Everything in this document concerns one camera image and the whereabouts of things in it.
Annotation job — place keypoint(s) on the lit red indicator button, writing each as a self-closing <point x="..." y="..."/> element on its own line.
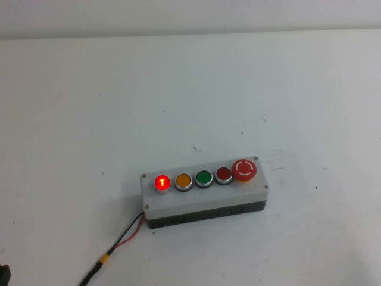
<point x="162" y="182"/>

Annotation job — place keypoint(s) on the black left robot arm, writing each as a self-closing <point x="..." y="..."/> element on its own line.
<point x="4" y="271"/>

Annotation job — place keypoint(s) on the green push button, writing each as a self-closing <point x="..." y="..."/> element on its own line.
<point x="204" y="177"/>

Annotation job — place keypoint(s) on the yellow push button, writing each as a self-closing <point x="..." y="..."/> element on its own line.
<point x="183" y="180"/>

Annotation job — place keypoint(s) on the dark red push button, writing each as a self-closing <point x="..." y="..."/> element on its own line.
<point x="223" y="173"/>

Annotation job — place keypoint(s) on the grey and black button box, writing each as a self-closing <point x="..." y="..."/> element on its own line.
<point x="208" y="198"/>

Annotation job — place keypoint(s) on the red emergency stop mushroom button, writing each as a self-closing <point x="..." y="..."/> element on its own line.
<point x="244" y="169"/>

